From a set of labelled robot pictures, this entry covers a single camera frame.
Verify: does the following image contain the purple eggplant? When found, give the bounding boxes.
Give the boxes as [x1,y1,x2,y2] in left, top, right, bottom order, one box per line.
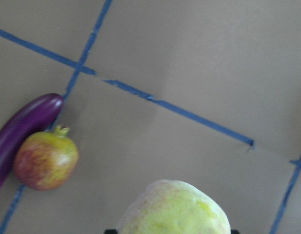
[0,93,64,189]

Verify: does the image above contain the red yellow pomegranate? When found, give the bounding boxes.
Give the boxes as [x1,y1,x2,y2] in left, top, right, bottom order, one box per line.
[13,125,79,191]

